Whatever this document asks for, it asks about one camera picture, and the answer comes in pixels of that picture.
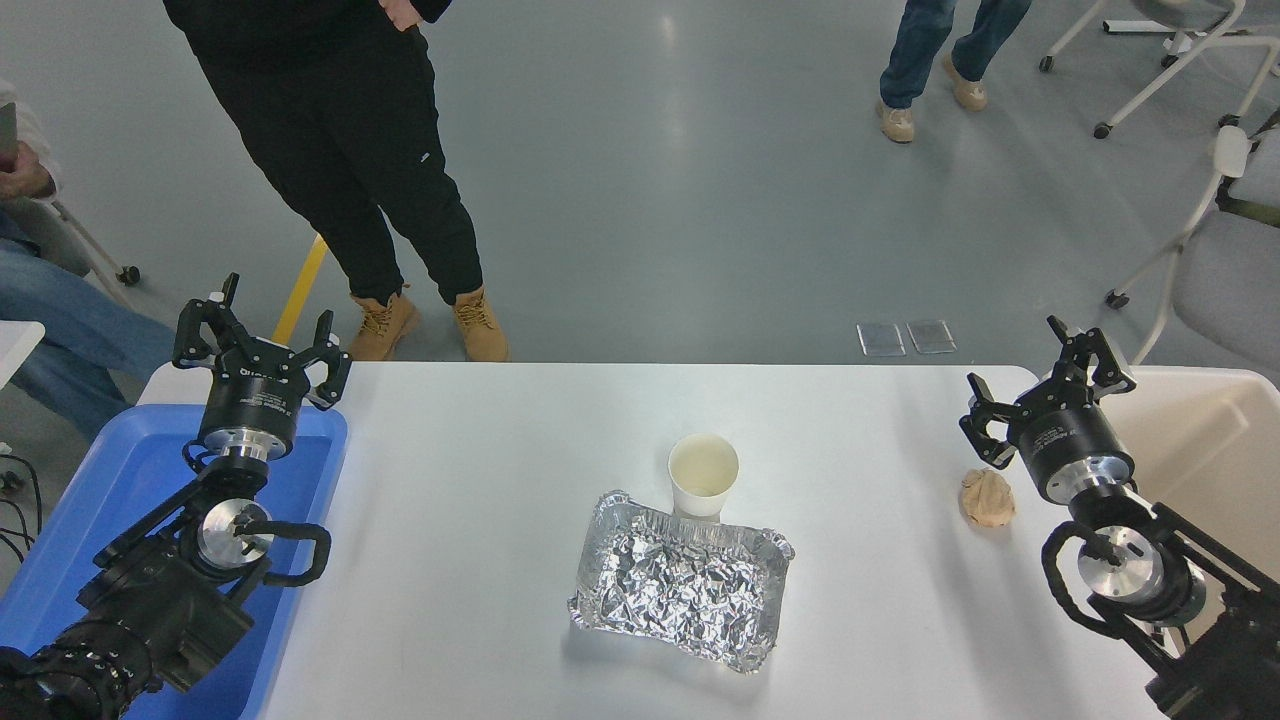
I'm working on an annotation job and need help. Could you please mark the seated person's hand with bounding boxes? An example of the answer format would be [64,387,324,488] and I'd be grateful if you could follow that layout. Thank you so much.
[0,142,56,201]

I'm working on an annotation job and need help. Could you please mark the grey chair with white frame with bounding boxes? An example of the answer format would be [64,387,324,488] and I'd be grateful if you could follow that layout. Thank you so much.
[1105,110,1280,386]

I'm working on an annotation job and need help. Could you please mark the standing person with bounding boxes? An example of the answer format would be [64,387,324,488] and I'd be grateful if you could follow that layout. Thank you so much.
[162,0,511,363]

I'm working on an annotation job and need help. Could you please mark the white paper cup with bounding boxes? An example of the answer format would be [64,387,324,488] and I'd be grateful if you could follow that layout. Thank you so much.
[668,433,741,521]

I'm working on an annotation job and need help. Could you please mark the blue plastic tray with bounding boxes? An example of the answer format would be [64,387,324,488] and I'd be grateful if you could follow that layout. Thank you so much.
[0,403,349,720]

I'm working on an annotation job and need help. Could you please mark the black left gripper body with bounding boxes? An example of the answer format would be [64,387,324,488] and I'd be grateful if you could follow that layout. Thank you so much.
[200,338,313,441]

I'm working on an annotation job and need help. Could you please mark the wheeled chair under person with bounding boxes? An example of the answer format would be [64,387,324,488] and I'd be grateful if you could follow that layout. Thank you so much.
[20,195,141,311]

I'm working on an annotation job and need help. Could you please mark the large pale plastic bin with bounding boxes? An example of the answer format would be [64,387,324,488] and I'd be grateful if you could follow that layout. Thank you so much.
[1040,365,1280,641]

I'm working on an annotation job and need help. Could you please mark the white wheeled chair frame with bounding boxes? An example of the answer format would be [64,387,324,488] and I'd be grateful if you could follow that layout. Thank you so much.
[1038,0,1280,141]

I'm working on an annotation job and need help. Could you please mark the walking person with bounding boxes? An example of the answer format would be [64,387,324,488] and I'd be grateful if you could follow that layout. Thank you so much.
[878,0,1033,144]

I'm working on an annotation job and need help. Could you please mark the small white side table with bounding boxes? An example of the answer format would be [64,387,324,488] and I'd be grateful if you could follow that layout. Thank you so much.
[0,320,47,389]

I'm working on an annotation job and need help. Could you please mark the crumpled silver foil tray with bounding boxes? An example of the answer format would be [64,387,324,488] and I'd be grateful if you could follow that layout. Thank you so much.
[568,490,796,674]

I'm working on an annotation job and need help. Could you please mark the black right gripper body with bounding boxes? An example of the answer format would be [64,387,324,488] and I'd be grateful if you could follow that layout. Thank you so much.
[1010,385,1134,501]

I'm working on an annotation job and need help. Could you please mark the black floor cables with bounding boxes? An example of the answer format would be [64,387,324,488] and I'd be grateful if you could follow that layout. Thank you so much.
[0,450,43,566]

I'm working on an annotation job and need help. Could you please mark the crumpled tan paper ball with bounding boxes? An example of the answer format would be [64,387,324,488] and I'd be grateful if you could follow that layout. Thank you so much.
[959,468,1017,529]

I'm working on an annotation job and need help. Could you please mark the seated person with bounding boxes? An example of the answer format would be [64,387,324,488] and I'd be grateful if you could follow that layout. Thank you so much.
[0,80,186,441]

